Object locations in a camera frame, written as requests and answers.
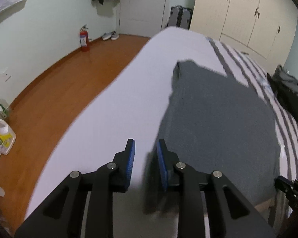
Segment dark grey garment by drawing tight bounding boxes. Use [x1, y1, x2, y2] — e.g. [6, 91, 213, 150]
[273, 65, 298, 98]

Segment grey sweatshirt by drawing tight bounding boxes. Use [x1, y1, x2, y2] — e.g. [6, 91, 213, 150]
[144, 59, 283, 214]

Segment grey upright suitcase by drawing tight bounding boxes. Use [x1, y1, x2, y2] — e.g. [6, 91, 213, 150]
[166, 5, 194, 30]

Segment striped star bed sheet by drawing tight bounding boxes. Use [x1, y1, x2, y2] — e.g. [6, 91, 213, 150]
[25, 26, 298, 238]

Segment white detergent bottle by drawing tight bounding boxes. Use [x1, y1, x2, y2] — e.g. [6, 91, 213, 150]
[0, 118, 17, 155]

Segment green plastic bottle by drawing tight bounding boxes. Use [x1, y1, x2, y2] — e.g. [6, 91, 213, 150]
[0, 99, 11, 120]

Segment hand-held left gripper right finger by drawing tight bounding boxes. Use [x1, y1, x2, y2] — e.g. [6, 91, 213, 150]
[157, 139, 276, 238]

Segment cream wardrobe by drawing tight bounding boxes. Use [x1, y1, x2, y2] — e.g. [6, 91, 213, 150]
[190, 0, 298, 60]

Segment person's right forearm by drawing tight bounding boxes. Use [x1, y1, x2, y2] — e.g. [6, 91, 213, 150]
[277, 204, 298, 238]

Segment black garment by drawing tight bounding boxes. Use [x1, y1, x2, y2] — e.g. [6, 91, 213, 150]
[267, 73, 298, 129]

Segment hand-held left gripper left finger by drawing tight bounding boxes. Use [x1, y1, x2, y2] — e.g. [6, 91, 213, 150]
[14, 139, 136, 238]

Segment white door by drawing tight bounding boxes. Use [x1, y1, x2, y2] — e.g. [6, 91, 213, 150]
[119, 0, 170, 38]

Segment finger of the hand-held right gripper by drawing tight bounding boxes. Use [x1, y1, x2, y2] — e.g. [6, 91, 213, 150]
[274, 176, 295, 194]

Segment white wall outlet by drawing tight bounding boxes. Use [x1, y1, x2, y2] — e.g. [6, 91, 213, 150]
[0, 67, 12, 95]

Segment red fire extinguisher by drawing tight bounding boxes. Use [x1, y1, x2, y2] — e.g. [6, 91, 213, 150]
[79, 24, 90, 53]

